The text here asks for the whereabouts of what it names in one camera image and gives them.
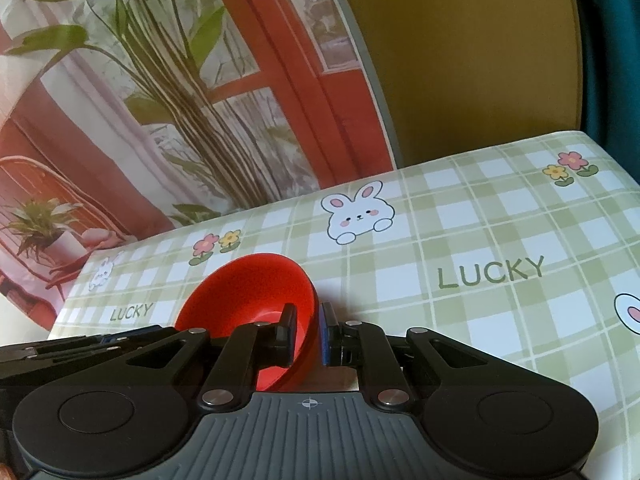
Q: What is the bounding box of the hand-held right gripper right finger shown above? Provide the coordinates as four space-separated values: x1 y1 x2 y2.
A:
320 301 506 409

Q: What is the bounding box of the red plastic bowl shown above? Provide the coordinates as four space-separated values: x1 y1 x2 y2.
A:
172 254 321 394

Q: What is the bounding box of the wooden board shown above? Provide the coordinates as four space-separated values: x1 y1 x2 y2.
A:
325 0 588 169

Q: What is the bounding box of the teal curtain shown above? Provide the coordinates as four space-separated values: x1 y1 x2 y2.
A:
565 0 640 186

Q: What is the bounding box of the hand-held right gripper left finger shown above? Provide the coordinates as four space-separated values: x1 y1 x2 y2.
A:
120 303 299 411

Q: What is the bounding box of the green checked rabbit tablecloth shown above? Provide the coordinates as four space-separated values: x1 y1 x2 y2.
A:
47 130 640 480

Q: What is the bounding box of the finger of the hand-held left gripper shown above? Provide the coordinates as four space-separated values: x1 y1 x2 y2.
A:
0 324 168 386

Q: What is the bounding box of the printed room scene backdrop cloth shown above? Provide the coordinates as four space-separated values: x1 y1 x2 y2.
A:
0 0 399 333

